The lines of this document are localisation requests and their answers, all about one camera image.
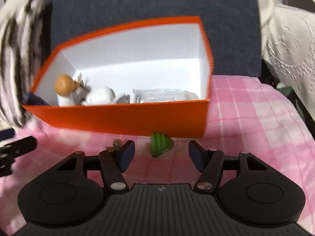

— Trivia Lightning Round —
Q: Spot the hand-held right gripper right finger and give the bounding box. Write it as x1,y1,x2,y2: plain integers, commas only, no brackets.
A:
188,140,269,193

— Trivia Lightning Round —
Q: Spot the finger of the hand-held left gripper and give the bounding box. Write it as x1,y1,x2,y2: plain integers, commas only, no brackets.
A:
0,136,38,177

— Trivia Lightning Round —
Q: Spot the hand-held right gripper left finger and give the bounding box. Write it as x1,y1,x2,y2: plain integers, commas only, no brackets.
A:
55,140,136,193

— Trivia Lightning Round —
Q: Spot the orange cardboard box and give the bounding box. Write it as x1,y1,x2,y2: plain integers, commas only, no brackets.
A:
22,16,213,138

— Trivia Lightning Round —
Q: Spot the green ridged cone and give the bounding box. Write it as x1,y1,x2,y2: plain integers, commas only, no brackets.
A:
151,132,175,157

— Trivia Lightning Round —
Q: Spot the dark blue cylinder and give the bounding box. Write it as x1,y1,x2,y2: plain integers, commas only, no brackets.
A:
25,92,51,106

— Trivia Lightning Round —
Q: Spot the white power adapter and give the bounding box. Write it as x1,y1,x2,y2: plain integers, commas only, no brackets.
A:
116,93,131,104

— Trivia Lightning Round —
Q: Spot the white bottle with green stripe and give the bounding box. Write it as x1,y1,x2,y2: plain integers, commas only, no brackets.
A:
58,95,74,107

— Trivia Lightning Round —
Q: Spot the white rounded case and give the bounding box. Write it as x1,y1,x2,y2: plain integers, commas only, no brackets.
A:
85,86,116,106

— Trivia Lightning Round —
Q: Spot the clear plastic bag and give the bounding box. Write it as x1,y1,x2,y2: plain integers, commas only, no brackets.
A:
133,88,200,103

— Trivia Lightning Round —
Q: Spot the wooden gourd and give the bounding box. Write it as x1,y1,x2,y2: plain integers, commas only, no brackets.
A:
54,74,80,96

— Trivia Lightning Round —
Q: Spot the pink plaid blanket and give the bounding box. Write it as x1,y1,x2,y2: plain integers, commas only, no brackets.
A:
0,75,315,236

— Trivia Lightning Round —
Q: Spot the striped fluffy pillow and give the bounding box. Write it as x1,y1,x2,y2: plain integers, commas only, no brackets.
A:
0,0,53,128

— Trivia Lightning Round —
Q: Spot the dark green object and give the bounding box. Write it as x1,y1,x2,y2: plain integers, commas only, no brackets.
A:
261,61,308,123

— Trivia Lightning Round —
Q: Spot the white embossed quilt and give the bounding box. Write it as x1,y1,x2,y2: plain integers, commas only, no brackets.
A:
253,0,315,118

